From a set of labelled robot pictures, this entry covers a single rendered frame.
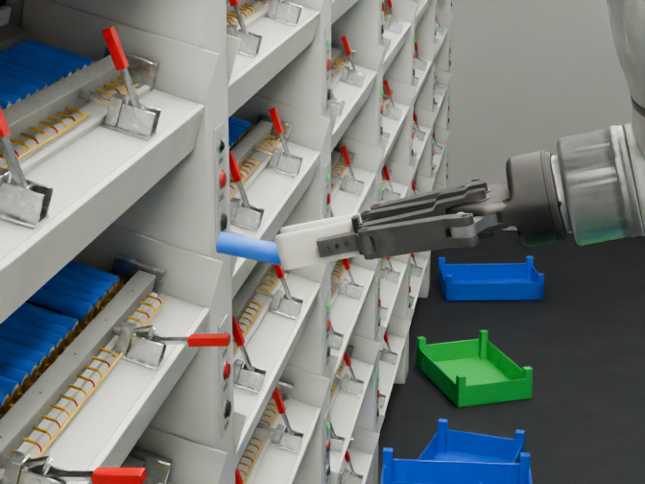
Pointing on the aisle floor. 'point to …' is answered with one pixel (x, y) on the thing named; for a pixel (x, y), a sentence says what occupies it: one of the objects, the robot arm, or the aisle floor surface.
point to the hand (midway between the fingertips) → (321, 241)
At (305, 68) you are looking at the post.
